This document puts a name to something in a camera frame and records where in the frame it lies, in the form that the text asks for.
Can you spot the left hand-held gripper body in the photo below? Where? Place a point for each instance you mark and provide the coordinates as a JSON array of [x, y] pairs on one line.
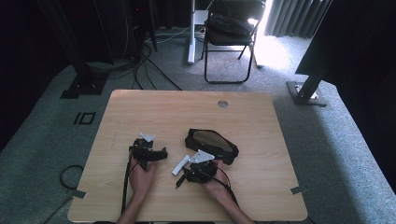
[[143, 151]]

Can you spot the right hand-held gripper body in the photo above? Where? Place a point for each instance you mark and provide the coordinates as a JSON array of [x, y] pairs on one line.
[[200, 169]]

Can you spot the white stick-shaped object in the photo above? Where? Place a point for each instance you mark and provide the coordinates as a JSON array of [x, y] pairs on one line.
[[180, 165]]

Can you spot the black zipper pouch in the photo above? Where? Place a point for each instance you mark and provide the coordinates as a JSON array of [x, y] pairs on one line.
[[214, 141]]

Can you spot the person's right hand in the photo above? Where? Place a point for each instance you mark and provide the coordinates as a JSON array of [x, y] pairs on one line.
[[219, 185]]

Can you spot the person's left hand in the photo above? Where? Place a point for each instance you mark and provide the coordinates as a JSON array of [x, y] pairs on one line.
[[141, 182]]

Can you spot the grey tape piece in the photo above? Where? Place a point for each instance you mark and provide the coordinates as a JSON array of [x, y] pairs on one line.
[[77, 194], [299, 189]]

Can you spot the black metal stand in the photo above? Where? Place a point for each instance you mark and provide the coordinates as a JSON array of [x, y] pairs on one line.
[[82, 77], [308, 91]]

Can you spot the white desk leg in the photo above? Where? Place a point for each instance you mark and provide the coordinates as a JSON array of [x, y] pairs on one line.
[[192, 37]]

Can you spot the black folding chair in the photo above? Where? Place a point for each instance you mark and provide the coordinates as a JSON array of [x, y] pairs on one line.
[[229, 40]]

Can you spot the black bag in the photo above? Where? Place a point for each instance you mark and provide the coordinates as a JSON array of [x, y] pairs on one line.
[[230, 26]]

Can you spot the grey curtain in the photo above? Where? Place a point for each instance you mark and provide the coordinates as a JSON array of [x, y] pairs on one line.
[[295, 17]]

